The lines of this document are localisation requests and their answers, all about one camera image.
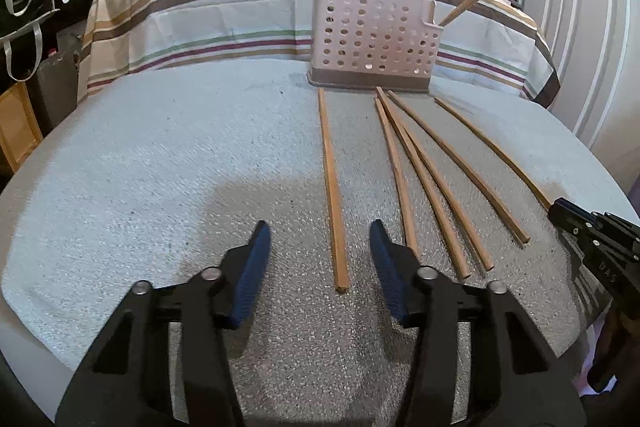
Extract white wardrobe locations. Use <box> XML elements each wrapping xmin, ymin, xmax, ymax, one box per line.
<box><xmin>516</xmin><ymin>0</ymin><xmax>640</xmax><ymax>190</ymax></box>

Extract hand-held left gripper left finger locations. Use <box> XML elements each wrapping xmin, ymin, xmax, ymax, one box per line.
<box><xmin>55</xmin><ymin>221</ymin><xmax>272</xmax><ymax>427</ymax></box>

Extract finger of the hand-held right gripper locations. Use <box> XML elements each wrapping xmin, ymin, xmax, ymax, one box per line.
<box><xmin>547</xmin><ymin>197</ymin><xmax>640</xmax><ymax>254</ymax></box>
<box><xmin>575</xmin><ymin>232</ymin><xmax>640</xmax><ymax>309</ymax></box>

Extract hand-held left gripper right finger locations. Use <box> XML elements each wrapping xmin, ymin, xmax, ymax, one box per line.
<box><xmin>369</xmin><ymin>219</ymin><xmax>586</xmax><ymax>427</ymax></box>

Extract striped tablecloth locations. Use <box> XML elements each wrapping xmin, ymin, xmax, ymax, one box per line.
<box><xmin>77</xmin><ymin>0</ymin><xmax>561</xmax><ymax>108</ymax></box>

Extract black tote bag grey straps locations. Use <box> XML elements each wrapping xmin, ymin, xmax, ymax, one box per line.
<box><xmin>0</xmin><ymin>0</ymin><xmax>62</xmax><ymax>84</ymax></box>

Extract dark grey box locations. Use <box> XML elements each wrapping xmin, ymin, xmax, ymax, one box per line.
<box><xmin>27</xmin><ymin>32</ymin><xmax>84</xmax><ymax>134</ymax></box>

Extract pink perforated utensil basket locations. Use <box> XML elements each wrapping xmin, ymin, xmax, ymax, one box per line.
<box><xmin>306</xmin><ymin>0</ymin><xmax>444</xmax><ymax>96</ymax></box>

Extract group of wooden chopsticks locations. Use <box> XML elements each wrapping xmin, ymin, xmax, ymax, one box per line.
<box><xmin>373</xmin><ymin>86</ymin><xmax>531</xmax><ymax>281</ymax></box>

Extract yellow wooden frame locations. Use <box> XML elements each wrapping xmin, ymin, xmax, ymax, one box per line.
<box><xmin>0</xmin><ymin>82</ymin><xmax>44</xmax><ymax>176</ymax></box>

